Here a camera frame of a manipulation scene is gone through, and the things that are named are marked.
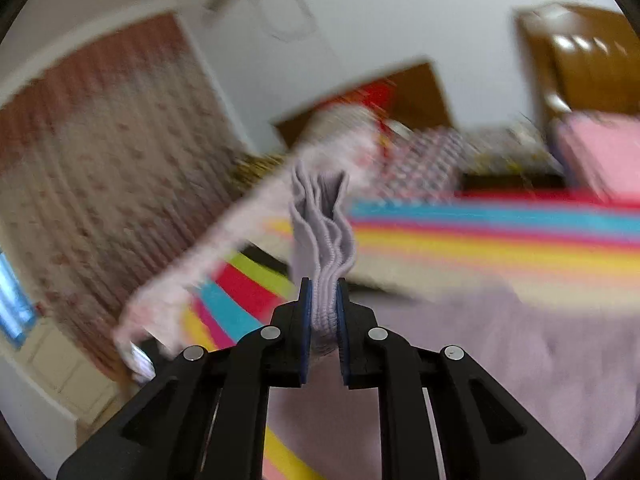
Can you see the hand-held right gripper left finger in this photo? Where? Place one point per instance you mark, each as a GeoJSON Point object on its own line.
{"type": "Point", "coordinates": [306, 330]}

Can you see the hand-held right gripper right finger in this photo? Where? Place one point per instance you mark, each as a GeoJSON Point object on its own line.
{"type": "Point", "coordinates": [343, 330]}

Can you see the purple fleece pants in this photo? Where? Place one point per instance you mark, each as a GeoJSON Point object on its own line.
{"type": "Point", "coordinates": [325, 260]}

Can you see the pale floral quilt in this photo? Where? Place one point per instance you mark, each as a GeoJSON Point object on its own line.
{"type": "Point", "coordinates": [225, 240]}

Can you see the yellow brown blanket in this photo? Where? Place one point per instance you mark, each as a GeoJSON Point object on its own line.
{"type": "Point", "coordinates": [260, 172]}

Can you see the rainbow striped blanket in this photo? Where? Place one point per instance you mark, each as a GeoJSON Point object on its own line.
{"type": "Point", "coordinates": [500, 250]}

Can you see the plaid cloth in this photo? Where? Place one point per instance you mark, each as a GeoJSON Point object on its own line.
{"type": "Point", "coordinates": [425, 160]}

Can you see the red printed pillow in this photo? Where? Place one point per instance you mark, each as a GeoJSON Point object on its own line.
{"type": "Point", "coordinates": [377, 97]}

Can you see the white panelled door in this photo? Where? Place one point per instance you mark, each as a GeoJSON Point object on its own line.
{"type": "Point", "coordinates": [70, 370]}

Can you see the nightstand with patterned cover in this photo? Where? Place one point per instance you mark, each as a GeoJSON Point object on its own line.
{"type": "Point", "coordinates": [510, 150]}

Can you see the dark flat wooden headboard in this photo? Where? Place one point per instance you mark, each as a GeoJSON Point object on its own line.
{"type": "Point", "coordinates": [420, 95]}

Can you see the floral striped curtain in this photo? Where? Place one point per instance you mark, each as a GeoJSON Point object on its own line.
{"type": "Point", "coordinates": [100, 185]}

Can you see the bed with pink sheet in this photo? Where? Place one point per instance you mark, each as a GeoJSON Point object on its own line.
{"type": "Point", "coordinates": [600, 155]}

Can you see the glossy wooden headboard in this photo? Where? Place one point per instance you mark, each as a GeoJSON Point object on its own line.
{"type": "Point", "coordinates": [585, 70]}

